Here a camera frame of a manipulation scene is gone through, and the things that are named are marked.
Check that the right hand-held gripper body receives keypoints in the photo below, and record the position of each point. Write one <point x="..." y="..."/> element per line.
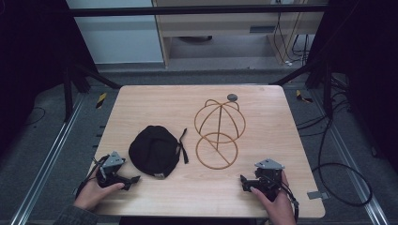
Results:
<point x="269" y="179"/>

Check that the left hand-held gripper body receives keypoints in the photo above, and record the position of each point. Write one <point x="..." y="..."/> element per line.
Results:
<point x="111" y="170"/>

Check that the black cap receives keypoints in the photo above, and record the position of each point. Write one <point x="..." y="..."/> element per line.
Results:
<point x="153" y="151"/>

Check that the person's left hand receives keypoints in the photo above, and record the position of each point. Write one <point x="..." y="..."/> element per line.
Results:
<point x="92" y="195"/>

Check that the person's right hand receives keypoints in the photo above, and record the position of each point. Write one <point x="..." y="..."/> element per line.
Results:
<point x="281" y="209"/>

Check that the yellow black striped tape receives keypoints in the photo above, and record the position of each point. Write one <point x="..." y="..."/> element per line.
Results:
<point x="302" y="97"/>
<point x="101" y="100"/>

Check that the grey round disc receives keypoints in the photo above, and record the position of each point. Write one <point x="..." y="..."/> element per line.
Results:
<point x="232" y="97"/>

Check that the black metal stand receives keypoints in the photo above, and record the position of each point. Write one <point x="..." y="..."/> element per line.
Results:
<point x="327" y="90"/>
<point x="67" y="93"/>

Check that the white cabinet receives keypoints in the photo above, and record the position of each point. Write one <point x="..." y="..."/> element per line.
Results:
<point x="119" y="37"/>

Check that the light wooden desk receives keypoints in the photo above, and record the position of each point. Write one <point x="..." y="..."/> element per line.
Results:
<point x="219" y="23"/>

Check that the grey metal bracket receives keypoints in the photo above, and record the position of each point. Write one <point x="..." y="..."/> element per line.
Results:
<point x="317" y="195"/>

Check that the aluminium floor rail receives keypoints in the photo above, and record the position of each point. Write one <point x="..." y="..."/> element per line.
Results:
<point x="47" y="159"/>
<point x="353" y="175"/>

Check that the black horizontal frame bar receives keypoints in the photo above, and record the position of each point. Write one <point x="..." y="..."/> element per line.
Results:
<point x="187" y="11"/>

